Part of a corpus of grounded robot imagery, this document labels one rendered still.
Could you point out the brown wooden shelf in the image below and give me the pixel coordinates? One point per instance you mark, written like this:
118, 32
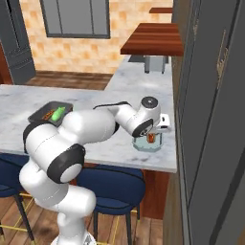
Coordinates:
154, 38
162, 10

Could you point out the dark blue bar stool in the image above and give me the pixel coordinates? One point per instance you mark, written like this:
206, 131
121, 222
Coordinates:
115, 188
8, 178

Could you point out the grey metal appliance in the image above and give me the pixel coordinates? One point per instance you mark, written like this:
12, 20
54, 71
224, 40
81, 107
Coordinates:
154, 63

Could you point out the orange red cooked food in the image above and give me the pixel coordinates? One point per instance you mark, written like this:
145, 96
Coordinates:
151, 138

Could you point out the large black plate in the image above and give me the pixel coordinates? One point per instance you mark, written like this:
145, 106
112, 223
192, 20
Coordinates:
41, 112

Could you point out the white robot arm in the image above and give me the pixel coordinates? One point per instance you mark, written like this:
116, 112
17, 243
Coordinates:
79, 127

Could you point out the tall dark grey cabinet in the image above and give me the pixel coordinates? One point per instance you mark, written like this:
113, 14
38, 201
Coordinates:
210, 127

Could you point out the green vegetable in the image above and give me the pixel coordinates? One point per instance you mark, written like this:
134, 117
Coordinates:
57, 114

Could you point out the clear tupperware container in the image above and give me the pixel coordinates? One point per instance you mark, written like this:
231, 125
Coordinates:
143, 146

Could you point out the dark grey door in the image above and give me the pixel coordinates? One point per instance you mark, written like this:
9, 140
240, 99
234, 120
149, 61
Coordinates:
17, 41

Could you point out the grey framed window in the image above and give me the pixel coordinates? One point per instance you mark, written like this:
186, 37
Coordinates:
76, 17

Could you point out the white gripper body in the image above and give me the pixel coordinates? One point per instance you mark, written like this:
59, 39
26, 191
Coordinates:
157, 130

